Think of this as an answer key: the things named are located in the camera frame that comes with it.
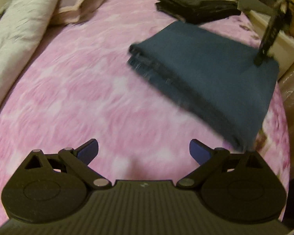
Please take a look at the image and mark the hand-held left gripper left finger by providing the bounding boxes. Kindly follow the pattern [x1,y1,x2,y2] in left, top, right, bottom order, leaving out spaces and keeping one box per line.
[23,138,112,190]

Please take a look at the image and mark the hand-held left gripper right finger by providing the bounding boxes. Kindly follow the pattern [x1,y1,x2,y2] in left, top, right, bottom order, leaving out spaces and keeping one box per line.
[176,138,266,190]

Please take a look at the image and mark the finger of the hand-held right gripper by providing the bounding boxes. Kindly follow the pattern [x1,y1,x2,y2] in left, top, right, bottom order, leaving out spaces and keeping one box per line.
[254,15,281,65]

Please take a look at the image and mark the blue jeans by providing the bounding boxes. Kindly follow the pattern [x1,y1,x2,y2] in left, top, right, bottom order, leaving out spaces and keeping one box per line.
[127,21,280,152]

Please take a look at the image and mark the black garment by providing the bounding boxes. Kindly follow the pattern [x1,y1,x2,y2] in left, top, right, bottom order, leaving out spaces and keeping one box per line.
[155,0,242,25]

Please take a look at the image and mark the white plastic bin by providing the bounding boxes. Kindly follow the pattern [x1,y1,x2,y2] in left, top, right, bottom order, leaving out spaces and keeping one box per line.
[247,8,294,81]

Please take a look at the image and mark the pink floral blanket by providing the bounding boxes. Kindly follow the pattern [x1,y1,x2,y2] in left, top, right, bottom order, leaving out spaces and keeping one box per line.
[0,0,291,226]

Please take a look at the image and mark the white striped quilt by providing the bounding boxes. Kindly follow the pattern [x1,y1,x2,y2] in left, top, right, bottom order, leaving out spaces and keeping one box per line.
[0,0,75,101]

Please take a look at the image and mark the beige pillow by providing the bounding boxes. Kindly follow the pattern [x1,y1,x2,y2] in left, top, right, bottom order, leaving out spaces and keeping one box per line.
[50,0,123,26]

